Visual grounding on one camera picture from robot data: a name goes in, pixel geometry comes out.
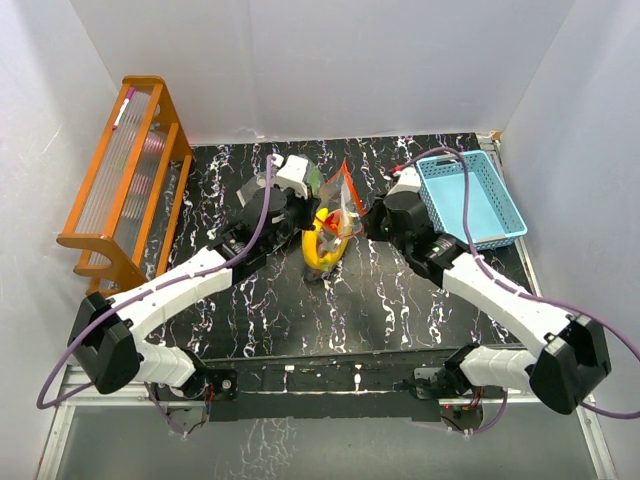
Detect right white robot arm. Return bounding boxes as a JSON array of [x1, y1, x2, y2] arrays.
[[362, 191, 611, 415]]

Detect yellow fake banana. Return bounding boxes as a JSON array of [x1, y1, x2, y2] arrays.
[[302, 207, 348, 274]]

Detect clear bag with green leaf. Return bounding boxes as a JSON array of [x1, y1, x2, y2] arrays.
[[236, 154, 325, 206]]

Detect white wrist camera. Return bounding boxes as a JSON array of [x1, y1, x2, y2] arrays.
[[275, 155, 311, 200], [388, 167, 421, 195]]

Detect pink white marker pen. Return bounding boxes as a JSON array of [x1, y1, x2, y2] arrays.
[[112, 87, 135, 131]]

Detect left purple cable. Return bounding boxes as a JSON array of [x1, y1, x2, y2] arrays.
[[36, 153, 286, 411]]

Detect purple cable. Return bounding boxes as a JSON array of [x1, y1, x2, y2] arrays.
[[394, 146, 640, 419], [36, 153, 286, 411]]

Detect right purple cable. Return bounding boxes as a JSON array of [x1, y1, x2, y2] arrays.
[[394, 146, 640, 419]]

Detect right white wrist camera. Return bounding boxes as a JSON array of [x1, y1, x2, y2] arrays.
[[388, 167, 421, 195]]

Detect light blue plastic basket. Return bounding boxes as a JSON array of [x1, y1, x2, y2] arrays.
[[415, 150, 528, 251]]

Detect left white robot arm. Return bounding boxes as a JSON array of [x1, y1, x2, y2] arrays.
[[68, 187, 320, 399]]

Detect clear zip bag red slider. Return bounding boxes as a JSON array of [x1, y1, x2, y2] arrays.
[[301, 160, 365, 283]]

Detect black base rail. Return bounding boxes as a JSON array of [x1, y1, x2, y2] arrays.
[[149, 349, 506, 426]]

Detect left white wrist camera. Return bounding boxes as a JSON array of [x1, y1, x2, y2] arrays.
[[275, 155, 311, 200]]

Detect orange wooden rack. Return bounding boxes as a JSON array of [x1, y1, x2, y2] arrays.
[[57, 76, 193, 296]]

